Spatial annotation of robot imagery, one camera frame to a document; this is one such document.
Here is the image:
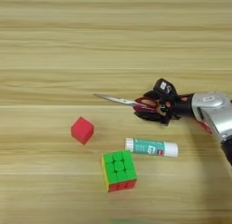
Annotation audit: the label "white and teal glue stick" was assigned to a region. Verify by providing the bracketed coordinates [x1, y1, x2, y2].
[124, 137, 179, 159]

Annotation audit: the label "red foam cube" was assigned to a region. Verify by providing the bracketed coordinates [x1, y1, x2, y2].
[71, 116, 95, 145]

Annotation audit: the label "red-handled scissors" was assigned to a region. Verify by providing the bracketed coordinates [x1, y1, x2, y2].
[92, 93, 160, 113]

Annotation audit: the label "Rubik's cube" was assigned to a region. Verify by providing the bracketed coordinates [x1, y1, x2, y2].
[101, 150, 138, 193]

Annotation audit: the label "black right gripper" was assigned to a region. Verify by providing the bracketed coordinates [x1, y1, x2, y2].
[133, 89, 195, 126]

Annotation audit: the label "black box with white label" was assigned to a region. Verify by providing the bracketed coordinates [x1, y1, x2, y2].
[152, 78, 179, 102]

